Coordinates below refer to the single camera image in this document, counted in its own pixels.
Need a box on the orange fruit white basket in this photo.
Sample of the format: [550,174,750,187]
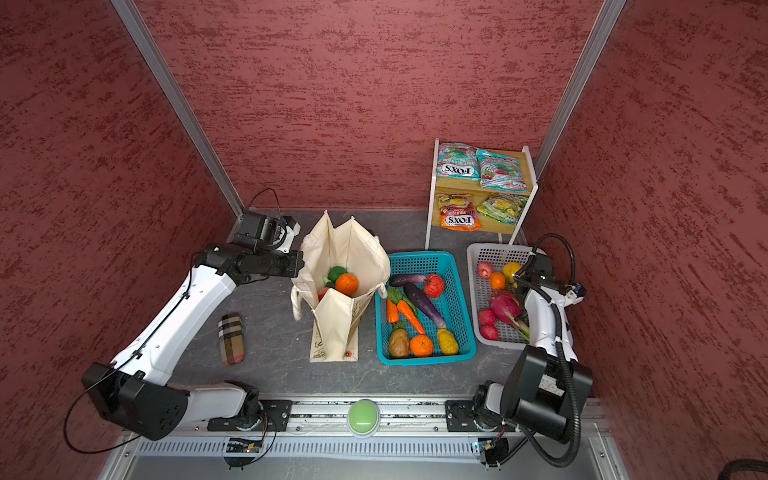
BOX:
[489,272,506,291]

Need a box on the small red apple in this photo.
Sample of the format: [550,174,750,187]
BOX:
[476,262,494,279]

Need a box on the green yellow candy bag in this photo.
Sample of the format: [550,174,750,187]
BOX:
[476,194,528,225]

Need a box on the white wooden shelf rack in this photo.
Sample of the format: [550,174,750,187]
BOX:
[424,138,539,250]

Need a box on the orange candy bag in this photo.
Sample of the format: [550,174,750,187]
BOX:
[437,194,481,232]

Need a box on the orange pumpkin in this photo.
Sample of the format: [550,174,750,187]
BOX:
[334,273,359,297]

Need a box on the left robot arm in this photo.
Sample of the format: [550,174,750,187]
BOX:
[81,209,304,440]

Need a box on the cream canvas grocery bag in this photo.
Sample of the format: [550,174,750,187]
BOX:
[290,212,391,363]

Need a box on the teal candy bag right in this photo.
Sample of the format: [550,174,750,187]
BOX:
[476,149,529,195]

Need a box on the yellow corn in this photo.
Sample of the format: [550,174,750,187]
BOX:
[437,329,459,356]

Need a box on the teal candy bag left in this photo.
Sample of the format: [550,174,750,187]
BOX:
[436,142,480,181]

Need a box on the potato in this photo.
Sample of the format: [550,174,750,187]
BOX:
[388,329,410,359]

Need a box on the yellow bell pepper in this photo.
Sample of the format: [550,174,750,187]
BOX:
[502,262,522,283]

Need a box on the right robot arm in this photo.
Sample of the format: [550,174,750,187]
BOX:
[472,233,593,468]

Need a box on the plaid case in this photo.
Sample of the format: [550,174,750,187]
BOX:
[218,314,245,365]

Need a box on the green push button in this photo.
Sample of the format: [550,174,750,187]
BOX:
[347,399,381,438]

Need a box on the teal plastic basket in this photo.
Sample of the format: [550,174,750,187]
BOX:
[376,251,477,366]

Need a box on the teal candy bag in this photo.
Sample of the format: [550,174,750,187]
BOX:
[476,149,529,195]
[436,142,480,181]

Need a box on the orange carrot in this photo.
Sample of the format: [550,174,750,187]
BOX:
[397,300,426,335]
[386,300,400,324]

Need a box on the white plastic basket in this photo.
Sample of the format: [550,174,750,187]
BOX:
[466,242,574,350]

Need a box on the purple eggplant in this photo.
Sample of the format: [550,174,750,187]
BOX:
[403,283,447,329]

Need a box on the orange tangerine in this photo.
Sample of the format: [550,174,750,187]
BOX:
[409,334,434,358]

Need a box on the pink dragon fruit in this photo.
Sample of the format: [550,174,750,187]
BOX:
[489,290,530,342]

